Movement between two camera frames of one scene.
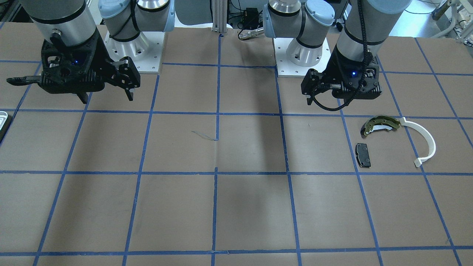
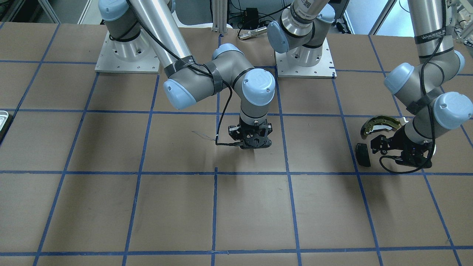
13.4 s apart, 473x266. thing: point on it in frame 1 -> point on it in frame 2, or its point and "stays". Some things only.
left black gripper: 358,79 -> 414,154
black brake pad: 363,155 stays
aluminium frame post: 219,16 stays
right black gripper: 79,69 -> 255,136
